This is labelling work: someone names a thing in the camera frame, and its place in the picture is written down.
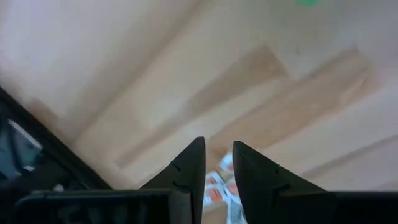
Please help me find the green plastic basket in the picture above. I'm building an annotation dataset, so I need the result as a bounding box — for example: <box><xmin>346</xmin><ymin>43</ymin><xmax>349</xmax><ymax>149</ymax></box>
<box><xmin>294</xmin><ymin>0</ymin><xmax>320</xmax><ymax>7</ymax></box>

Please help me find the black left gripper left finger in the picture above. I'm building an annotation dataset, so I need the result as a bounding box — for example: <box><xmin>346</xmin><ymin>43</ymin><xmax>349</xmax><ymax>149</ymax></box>
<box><xmin>12</xmin><ymin>136</ymin><xmax>206</xmax><ymax>224</ymax></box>

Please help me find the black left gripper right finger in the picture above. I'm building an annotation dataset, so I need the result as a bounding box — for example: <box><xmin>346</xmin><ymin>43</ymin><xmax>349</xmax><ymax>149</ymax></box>
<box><xmin>232</xmin><ymin>140</ymin><xmax>398</xmax><ymax>224</ymax></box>

